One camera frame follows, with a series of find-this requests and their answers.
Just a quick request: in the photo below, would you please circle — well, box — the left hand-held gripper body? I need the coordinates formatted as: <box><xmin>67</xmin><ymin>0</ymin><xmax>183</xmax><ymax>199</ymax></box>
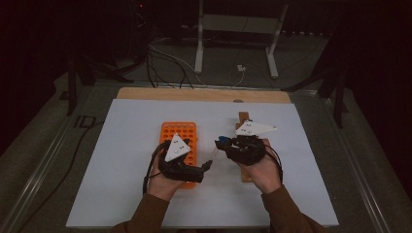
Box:
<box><xmin>157</xmin><ymin>132</ymin><xmax>206</xmax><ymax>184</ymax></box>

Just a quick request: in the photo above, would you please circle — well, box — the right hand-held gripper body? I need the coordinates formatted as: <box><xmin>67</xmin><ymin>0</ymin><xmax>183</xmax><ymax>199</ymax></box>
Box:
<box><xmin>225</xmin><ymin>119</ymin><xmax>279</xmax><ymax>167</ymax></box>

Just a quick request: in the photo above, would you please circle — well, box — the blue-capped clear tube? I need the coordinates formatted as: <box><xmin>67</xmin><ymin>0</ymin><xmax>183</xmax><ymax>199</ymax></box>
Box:
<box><xmin>208</xmin><ymin>135</ymin><xmax>228</xmax><ymax>161</ymax></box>

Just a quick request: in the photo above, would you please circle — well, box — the orange plastic tube rack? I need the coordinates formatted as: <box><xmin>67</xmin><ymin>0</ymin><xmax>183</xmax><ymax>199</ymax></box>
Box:
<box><xmin>159</xmin><ymin>121</ymin><xmax>198</xmax><ymax>190</ymax></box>

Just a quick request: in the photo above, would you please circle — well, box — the wooden tube rack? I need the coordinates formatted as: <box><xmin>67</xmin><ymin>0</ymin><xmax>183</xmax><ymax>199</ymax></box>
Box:
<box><xmin>235</xmin><ymin>111</ymin><xmax>257</xmax><ymax>183</ymax></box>

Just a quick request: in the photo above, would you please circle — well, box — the person's left hand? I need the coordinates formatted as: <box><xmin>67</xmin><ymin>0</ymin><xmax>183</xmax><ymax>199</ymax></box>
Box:
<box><xmin>146</xmin><ymin>150</ymin><xmax>188</xmax><ymax>203</ymax></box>

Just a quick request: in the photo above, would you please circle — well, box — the person's right hand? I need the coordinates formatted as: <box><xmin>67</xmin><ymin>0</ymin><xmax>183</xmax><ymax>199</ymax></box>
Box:
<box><xmin>240</xmin><ymin>138</ymin><xmax>283</xmax><ymax>195</ymax></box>

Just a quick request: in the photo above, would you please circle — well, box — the white board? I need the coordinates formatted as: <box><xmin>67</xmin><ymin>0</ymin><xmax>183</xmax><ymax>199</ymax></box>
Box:
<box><xmin>65</xmin><ymin>98</ymin><xmax>339</xmax><ymax>229</ymax></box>

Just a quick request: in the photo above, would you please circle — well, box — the black tripod stand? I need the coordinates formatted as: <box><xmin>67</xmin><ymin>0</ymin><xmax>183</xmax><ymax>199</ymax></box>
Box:
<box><xmin>281</xmin><ymin>32</ymin><xmax>350</xmax><ymax>129</ymax></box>
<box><xmin>66</xmin><ymin>48</ymin><xmax>147</xmax><ymax>117</ymax></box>

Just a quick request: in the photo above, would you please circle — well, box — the grey metal stand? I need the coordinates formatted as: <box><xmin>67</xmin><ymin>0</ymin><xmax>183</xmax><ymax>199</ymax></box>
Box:
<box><xmin>193</xmin><ymin>0</ymin><xmax>290</xmax><ymax>80</ymax></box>

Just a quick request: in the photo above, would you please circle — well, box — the black equipment tower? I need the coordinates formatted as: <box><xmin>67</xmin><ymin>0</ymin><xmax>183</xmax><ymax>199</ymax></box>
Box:
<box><xmin>130</xmin><ymin>0</ymin><xmax>154</xmax><ymax>59</ymax></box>

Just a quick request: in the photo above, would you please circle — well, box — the black power strip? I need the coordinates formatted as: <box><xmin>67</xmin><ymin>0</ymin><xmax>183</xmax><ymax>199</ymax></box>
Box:
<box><xmin>281</xmin><ymin>29</ymin><xmax>333</xmax><ymax>38</ymax></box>

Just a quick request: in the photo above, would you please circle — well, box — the left hand-held gripper cable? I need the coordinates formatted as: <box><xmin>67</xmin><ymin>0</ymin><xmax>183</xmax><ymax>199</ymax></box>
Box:
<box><xmin>142</xmin><ymin>140</ymin><xmax>172</xmax><ymax>196</ymax></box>

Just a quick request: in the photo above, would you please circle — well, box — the hand-held gripper cable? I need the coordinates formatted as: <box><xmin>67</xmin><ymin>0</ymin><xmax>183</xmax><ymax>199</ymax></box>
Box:
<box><xmin>263</xmin><ymin>144</ymin><xmax>284</xmax><ymax>186</ymax></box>
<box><xmin>142</xmin><ymin>140</ymin><xmax>172</xmax><ymax>196</ymax></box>

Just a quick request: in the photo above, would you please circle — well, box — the right hand-held gripper cable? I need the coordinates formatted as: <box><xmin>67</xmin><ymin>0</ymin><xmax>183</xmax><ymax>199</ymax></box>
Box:
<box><xmin>263</xmin><ymin>144</ymin><xmax>284</xmax><ymax>186</ymax></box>

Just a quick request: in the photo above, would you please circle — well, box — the black floor cable bundle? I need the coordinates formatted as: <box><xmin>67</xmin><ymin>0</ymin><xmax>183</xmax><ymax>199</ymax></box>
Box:
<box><xmin>145</xmin><ymin>45</ymin><xmax>195</xmax><ymax>90</ymax></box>

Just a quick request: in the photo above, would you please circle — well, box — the white floor cable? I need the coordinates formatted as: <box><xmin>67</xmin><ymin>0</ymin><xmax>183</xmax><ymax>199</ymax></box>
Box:
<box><xmin>149</xmin><ymin>43</ymin><xmax>246</xmax><ymax>87</ymax></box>

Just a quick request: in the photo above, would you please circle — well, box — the long black floor cable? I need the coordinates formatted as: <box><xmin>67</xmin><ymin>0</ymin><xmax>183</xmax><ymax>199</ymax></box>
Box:
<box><xmin>17</xmin><ymin>120</ymin><xmax>105</xmax><ymax>233</ymax></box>

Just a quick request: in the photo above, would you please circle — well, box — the aluminium floor rail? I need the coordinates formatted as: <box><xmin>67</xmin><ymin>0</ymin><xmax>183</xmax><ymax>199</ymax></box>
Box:
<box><xmin>0</xmin><ymin>93</ymin><xmax>95</xmax><ymax>233</ymax></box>
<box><xmin>324</xmin><ymin>96</ymin><xmax>394</xmax><ymax>233</ymax></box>

